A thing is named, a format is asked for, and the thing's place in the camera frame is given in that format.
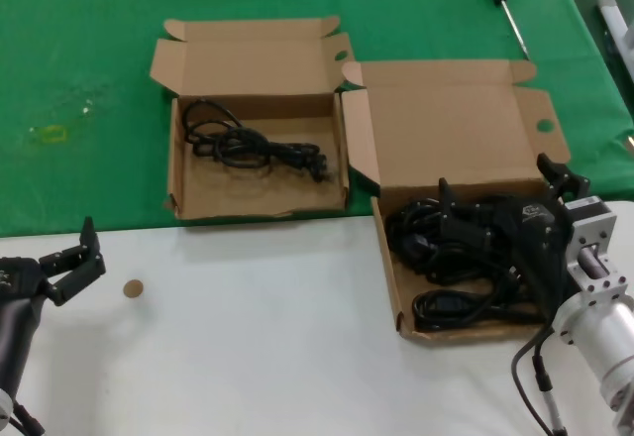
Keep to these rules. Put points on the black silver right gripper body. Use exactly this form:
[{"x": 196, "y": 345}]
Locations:
[{"x": 535, "y": 238}]

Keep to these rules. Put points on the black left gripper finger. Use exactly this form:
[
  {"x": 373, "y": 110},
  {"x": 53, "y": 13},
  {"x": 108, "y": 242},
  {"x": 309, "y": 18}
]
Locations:
[
  {"x": 79, "y": 280},
  {"x": 90, "y": 238}
]

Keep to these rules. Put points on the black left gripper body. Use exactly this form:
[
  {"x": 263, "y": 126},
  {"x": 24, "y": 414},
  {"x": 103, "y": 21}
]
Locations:
[{"x": 20, "y": 280}]

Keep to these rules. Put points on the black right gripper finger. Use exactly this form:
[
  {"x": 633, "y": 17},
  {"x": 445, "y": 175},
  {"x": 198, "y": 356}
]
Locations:
[
  {"x": 564, "y": 181},
  {"x": 460, "y": 220}
]

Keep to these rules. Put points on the larger open cardboard box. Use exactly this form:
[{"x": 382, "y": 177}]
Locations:
[{"x": 446, "y": 124}]

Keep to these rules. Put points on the smaller open cardboard box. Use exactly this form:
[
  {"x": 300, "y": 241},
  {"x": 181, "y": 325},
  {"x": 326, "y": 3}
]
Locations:
[{"x": 257, "y": 193}]

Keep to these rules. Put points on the brown cardboard disc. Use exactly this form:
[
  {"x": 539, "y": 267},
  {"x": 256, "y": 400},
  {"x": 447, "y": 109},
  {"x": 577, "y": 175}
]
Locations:
[{"x": 133, "y": 289}]

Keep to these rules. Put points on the small white object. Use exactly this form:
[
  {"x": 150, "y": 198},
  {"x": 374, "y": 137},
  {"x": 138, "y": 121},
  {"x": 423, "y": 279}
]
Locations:
[{"x": 630, "y": 141}]

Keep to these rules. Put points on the grey aluminium profile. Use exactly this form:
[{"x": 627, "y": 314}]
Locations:
[{"x": 611, "y": 15}]

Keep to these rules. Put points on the green table cloth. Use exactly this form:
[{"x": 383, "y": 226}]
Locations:
[{"x": 99, "y": 34}]

